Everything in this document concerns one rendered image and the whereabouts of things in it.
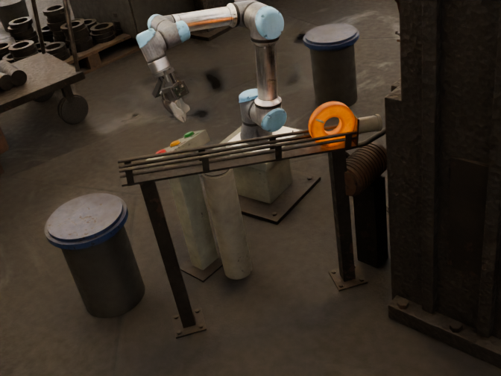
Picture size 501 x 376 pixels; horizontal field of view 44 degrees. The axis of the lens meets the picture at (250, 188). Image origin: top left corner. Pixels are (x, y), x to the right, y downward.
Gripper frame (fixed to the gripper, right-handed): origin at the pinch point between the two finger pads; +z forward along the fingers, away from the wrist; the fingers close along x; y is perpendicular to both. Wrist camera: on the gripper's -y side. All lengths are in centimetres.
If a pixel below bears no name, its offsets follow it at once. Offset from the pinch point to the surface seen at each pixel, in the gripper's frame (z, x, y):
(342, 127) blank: 19, 18, 60
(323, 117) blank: 12, 12, 58
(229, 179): 25.3, -3.5, 16.7
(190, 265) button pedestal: 62, -13, -24
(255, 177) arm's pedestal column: 46, 38, -22
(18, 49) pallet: -55, 62, -247
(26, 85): -31, 30, -187
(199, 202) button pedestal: 34.0, -5.7, -6.1
